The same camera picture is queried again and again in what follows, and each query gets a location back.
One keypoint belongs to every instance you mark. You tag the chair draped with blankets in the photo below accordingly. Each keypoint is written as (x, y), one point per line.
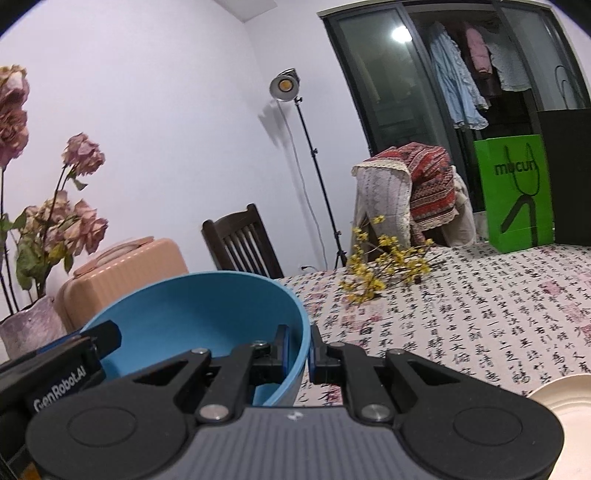
(461, 217)

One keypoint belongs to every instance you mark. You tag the black paper bag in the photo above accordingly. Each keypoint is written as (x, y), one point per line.
(570, 175)

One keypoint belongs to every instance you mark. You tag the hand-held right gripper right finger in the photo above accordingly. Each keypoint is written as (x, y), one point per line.
(315, 357)

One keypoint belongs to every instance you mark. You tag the studio lamp on stand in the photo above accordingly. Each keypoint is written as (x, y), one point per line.
(284, 85)

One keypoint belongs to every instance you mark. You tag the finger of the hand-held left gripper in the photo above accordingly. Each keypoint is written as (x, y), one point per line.
(106, 336)

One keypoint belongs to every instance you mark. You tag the calligraphy printed tablecloth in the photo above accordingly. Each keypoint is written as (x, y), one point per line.
(461, 323)

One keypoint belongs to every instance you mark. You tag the dark wooden chair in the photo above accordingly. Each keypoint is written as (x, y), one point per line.
(240, 244)

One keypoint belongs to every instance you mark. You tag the pink hard suitcase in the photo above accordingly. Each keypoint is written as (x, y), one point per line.
(129, 277)

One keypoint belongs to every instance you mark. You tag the dried pink rose bouquet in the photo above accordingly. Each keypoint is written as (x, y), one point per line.
(69, 230)

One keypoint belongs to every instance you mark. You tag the yellow flower branch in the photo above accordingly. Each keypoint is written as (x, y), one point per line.
(392, 267)

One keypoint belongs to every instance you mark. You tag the blue bowl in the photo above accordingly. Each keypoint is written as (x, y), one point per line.
(198, 314)

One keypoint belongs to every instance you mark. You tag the grey white knitted cloth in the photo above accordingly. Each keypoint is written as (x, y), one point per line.
(383, 203)

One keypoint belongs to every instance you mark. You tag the pink textured vase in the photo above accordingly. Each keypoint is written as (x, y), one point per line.
(32, 327)

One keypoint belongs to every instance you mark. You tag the red patterned blanket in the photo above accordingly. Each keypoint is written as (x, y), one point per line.
(431, 184)

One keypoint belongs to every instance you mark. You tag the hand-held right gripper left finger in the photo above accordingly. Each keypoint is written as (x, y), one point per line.
(282, 357)

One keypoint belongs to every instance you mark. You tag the pink hanging garment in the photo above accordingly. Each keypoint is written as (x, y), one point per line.
(478, 50)

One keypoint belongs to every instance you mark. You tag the white hanging garment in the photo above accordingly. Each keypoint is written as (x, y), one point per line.
(510, 64)

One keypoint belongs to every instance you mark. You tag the green paper bag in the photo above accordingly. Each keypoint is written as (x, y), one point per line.
(512, 198)

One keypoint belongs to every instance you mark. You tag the dark sliding door frame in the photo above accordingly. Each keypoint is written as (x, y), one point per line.
(369, 69)

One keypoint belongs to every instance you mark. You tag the light blue hanging shirt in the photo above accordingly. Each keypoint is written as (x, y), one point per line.
(455, 83)

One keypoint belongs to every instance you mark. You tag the cream round plate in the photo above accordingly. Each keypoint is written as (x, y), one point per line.
(570, 415)

